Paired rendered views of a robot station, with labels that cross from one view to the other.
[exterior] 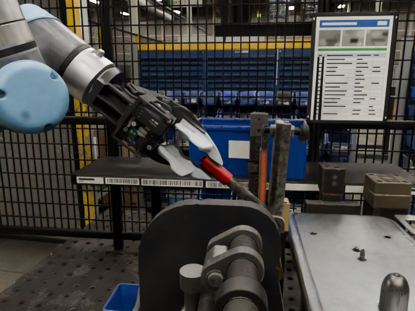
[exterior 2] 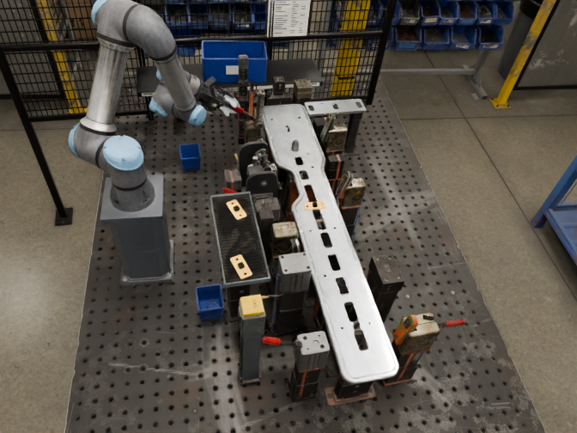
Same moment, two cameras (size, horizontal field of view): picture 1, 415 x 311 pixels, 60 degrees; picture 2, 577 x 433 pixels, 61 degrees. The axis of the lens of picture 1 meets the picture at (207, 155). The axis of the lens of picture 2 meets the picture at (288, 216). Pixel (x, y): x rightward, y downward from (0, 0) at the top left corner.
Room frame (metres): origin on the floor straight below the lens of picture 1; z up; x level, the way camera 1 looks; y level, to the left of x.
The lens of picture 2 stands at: (-1.10, 0.43, 2.39)
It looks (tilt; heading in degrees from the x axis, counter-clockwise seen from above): 48 degrees down; 336
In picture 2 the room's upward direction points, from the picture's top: 7 degrees clockwise
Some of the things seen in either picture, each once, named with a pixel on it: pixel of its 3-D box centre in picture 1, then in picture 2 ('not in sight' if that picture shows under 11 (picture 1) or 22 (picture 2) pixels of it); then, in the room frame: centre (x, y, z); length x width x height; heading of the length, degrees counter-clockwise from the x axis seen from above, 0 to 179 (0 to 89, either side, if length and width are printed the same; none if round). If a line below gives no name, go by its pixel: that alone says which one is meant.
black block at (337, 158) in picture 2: not in sight; (331, 181); (0.31, -0.39, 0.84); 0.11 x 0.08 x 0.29; 84
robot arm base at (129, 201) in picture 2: not in sight; (130, 186); (0.18, 0.46, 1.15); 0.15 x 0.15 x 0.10
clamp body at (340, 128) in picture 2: not in sight; (331, 156); (0.44, -0.44, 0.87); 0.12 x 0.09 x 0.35; 84
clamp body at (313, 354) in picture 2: not in sight; (306, 368); (-0.51, 0.04, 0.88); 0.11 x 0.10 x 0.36; 84
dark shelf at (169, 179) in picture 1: (241, 173); (230, 76); (0.97, -0.09, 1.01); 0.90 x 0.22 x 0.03; 84
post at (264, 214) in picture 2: not in sight; (264, 247); (-0.01, 0.03, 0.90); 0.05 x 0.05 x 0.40; 84
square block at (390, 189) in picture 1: (379, 251); (300, 113); (0.78, -0.40, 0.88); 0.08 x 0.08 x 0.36; 84
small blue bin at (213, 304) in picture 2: not in sight; (209, 303); (-0.10, 0.27, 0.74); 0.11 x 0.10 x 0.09; 174
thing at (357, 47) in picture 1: (349, 70); (288, 7); (1.06, -0.41, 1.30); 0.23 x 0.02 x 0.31; 84
